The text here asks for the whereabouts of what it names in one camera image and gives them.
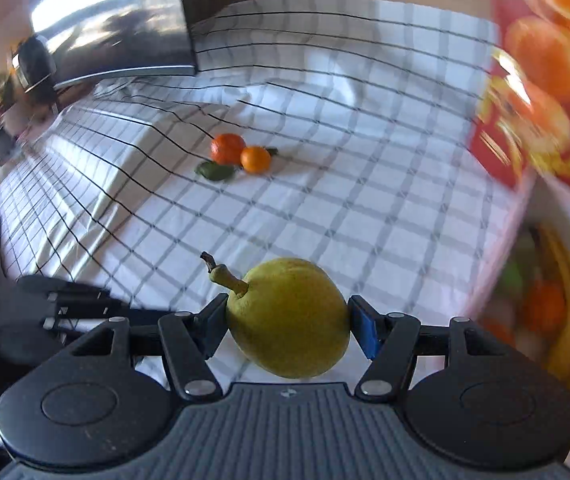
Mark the red printed gift bag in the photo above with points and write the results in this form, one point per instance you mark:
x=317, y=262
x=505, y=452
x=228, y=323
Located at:
x=522, y=122

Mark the yellow-green pear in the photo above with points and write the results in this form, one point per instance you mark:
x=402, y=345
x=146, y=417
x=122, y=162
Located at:
x=286, y=315

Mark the large orange with leaf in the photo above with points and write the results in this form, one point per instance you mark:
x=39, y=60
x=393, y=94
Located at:
x=538, y=302

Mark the orange at left edge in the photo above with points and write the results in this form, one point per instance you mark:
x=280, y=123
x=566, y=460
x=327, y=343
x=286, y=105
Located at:
x=225, y=158

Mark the dark monitor on table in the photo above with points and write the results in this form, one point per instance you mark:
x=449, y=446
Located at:
x=77, y=40

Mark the white grid tablecloth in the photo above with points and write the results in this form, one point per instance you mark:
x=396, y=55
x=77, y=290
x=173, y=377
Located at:
x=370, y=104

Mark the small kumquat orange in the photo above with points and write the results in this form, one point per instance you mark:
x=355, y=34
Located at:
x=257, y=159

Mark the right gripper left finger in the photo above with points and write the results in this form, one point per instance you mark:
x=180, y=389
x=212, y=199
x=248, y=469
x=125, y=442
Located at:
x=183, y=340

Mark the pink open gift box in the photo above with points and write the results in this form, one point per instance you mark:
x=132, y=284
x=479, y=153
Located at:
x=542, y=200

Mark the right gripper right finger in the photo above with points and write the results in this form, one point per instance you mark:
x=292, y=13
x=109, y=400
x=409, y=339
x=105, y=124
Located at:
x=393, y=342

